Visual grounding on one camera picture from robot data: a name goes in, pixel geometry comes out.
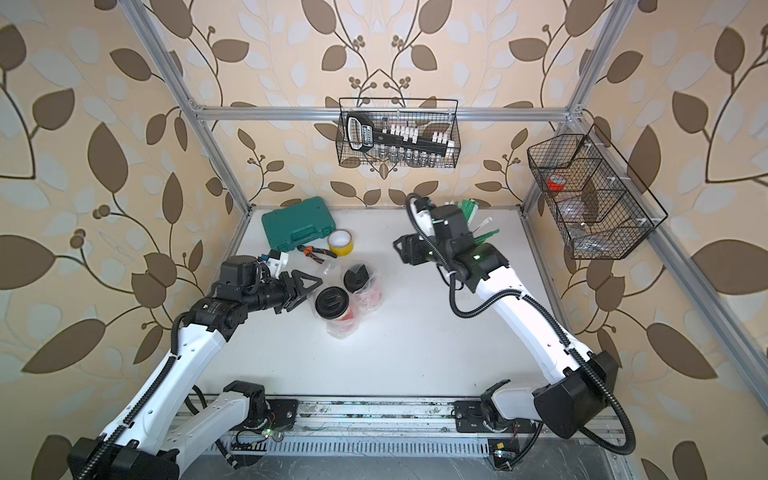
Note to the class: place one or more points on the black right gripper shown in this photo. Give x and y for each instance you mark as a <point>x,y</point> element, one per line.
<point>413,248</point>

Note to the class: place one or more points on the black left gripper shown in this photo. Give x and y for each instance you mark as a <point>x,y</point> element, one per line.
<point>288,299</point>

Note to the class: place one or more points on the red cup black lid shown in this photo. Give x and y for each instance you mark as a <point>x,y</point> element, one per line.
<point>363,286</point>
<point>335,307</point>

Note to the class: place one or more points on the clear plastic carrier bag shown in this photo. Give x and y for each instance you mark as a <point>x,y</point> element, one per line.
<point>331,273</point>

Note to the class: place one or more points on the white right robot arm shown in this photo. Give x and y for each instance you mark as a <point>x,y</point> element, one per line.
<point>578,393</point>

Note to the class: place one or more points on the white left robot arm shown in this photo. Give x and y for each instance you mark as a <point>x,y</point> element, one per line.
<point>140,442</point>

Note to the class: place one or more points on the orange black pliers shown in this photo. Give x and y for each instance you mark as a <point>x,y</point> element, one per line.
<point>316,254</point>

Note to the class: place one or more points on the green white wrapped straws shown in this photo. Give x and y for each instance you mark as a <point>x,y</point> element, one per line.
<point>480,229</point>

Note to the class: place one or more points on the green plastic tool case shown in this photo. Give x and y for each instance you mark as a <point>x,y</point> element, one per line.
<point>289,227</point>

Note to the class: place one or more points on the yellow tape roll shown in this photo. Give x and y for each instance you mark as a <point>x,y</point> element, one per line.
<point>340,242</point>

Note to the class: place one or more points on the red item in basket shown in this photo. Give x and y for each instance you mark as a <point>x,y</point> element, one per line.
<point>556,183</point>

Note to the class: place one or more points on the black socket set holder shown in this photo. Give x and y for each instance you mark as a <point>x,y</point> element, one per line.
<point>363,134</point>

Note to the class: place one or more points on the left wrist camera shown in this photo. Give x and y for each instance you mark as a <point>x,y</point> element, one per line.
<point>276,261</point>

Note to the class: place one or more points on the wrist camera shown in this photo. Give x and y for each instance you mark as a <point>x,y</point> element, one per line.
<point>422,216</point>
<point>276,261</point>

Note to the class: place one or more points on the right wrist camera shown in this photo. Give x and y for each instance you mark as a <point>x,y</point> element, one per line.
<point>422,216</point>

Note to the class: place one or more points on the black wire basket back wall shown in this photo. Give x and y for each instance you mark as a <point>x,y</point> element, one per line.
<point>427,114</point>

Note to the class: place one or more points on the black wire basket wall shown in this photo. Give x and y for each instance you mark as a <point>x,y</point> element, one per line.
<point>427,114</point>
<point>607,208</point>

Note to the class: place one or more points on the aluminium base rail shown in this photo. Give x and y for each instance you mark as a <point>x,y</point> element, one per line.
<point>342,426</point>

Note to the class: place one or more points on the black wire basket right wall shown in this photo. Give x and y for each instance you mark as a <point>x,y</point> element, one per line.
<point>607,208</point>

